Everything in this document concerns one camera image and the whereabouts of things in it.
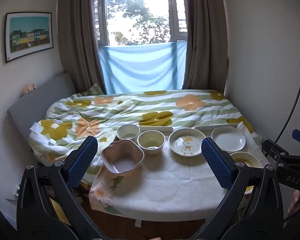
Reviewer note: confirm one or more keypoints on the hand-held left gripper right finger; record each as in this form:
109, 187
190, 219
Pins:
216, 165

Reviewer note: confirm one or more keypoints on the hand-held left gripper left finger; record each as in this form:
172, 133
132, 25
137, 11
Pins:
82, 162

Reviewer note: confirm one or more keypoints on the yellow rimmed plate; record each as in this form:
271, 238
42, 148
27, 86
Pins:
246, 160

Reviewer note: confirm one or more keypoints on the plain white plate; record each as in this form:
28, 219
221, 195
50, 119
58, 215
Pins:
228, 136

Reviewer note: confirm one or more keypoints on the chick print plate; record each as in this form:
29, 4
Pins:
186, 145

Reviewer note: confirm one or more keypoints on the pink plastic basin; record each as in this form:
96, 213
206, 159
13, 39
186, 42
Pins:
122, 158

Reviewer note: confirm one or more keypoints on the cream bowl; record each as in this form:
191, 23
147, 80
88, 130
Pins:
128, 132
151, 142

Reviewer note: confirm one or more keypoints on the person's right hand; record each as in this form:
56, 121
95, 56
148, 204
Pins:
294, 202

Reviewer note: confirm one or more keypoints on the small white object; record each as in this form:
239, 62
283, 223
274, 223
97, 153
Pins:
52, 142

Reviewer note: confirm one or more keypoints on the cream floral tablecloth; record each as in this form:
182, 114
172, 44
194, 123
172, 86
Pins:
165, 180

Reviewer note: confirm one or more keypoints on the white paper packet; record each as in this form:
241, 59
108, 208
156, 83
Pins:
36, 127

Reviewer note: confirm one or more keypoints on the floral striped blanket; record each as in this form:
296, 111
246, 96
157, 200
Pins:
130, 110

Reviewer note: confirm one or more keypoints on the grey headboard cushion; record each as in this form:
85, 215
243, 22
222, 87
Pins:
37, 105

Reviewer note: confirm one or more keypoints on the green floral pillow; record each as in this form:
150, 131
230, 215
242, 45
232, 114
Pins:
95, 90

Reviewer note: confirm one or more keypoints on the small plush toy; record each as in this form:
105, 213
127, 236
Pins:
28, 89

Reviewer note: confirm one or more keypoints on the light blue cloth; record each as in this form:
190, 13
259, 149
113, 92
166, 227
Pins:
142, 65

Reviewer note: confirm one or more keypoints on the brown curtain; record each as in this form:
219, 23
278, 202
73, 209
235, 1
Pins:
205, 35
77, 35

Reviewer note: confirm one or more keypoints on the framed picture of houses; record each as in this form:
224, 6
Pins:
28, 36

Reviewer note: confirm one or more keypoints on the window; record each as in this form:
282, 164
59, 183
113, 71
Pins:
140, 12

